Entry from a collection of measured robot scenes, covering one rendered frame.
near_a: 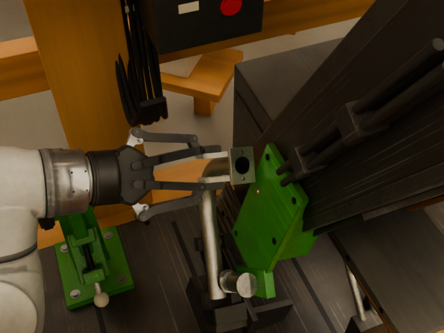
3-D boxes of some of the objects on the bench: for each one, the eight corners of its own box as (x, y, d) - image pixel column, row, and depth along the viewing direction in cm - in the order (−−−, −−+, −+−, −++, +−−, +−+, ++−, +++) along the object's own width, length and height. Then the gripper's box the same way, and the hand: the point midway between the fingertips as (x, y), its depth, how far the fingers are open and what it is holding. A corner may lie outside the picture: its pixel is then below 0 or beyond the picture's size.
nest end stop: (234, 321, 96) (247, 326, 91) (205, 328, 93) (216, 333, 88) (233, 314, 96) (246, 319, 91) (204, 321, 93) (215, 326, 88)
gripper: (97, 241, 67) (258, 217, 77) (86, 117, 66) (250, 110, 77) (85, 234, 74) (234, 213, 84) (76, 122, 73) (227, 115, 84)
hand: (222, 166), depth 79 cm, fingers closed on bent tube, 3 cm apart
